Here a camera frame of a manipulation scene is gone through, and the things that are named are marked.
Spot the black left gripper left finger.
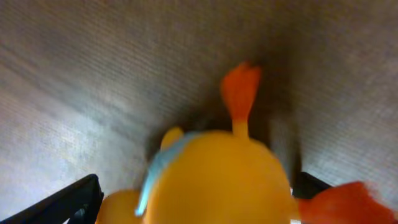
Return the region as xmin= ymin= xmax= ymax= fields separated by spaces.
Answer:
xmin=1 ymin=174 xmax=104 ymax=224

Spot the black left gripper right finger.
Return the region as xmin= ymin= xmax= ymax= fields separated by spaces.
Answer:
xmin=292 ymin=172 xmax=331 ymax=199

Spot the blue orange snail toy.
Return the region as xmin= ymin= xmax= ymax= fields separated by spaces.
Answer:
xmin=96 ymin=63 xmax=397 ymax=224

